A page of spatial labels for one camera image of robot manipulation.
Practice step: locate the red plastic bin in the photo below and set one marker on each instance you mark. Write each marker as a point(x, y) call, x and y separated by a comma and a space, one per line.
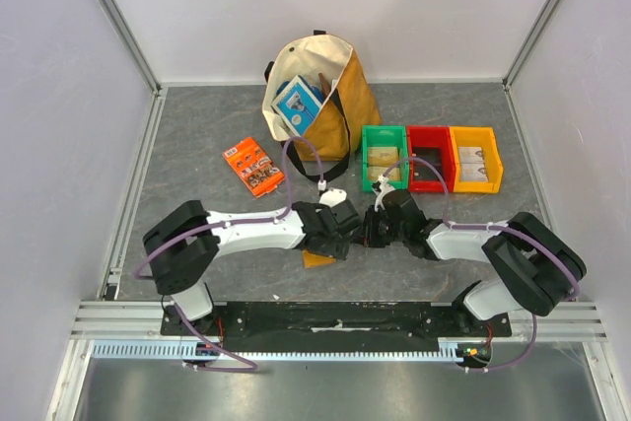
point(432, 136)

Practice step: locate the gold VIP card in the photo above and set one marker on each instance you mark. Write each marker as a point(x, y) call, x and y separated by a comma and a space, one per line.
point(374, 172)

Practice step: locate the grey slotted cable duct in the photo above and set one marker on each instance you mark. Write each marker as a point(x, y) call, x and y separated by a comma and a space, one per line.
point(442, 351)

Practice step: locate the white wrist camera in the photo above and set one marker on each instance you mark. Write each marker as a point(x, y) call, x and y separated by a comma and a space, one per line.
point(332, 197)
point(381, 188)

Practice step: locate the mustard leather card holder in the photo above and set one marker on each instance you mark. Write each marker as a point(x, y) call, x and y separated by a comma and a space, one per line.
point(312, 260)

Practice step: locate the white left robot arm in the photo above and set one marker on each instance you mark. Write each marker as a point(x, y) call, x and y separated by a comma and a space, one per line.
point(181, 247)

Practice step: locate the orange screw assortment box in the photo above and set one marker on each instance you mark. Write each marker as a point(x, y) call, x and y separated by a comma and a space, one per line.
point(253, 167)

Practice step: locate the yellow plastic bin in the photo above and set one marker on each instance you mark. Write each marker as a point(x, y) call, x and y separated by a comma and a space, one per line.
point(484, 137)

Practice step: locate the silver card in yellow bin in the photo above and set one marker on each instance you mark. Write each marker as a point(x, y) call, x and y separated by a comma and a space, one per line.
point(471, 155)

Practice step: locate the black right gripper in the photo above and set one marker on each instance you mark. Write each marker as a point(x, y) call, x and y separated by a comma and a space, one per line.
point(383, 226)

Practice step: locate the left aluminium frame post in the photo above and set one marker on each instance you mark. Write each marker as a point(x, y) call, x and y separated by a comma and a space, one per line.
point(131, 45)

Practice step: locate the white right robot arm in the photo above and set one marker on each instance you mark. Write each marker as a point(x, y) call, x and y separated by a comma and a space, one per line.
point(535, 270)

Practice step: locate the black VIP card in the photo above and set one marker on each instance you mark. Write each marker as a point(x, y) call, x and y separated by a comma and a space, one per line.
point(431, 155)

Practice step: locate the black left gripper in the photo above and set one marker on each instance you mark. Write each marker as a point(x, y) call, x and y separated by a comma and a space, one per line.
point(337, 247)

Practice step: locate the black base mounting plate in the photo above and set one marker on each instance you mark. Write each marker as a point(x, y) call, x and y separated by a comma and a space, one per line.
point(238, 320)

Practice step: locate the blue razor package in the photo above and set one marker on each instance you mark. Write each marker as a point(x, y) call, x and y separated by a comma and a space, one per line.
point(298, 103)

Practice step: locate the aluminium corner frame post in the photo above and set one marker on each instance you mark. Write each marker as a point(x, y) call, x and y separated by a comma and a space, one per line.
point(540, 24)

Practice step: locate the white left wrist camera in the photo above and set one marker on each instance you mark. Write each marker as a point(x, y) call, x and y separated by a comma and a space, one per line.
point(332, 197)

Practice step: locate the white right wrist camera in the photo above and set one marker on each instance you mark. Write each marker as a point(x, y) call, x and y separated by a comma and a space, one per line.
point(381, 188)

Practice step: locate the tan canvas tote bag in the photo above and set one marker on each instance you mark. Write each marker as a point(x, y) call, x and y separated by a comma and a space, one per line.
point(336, 132)

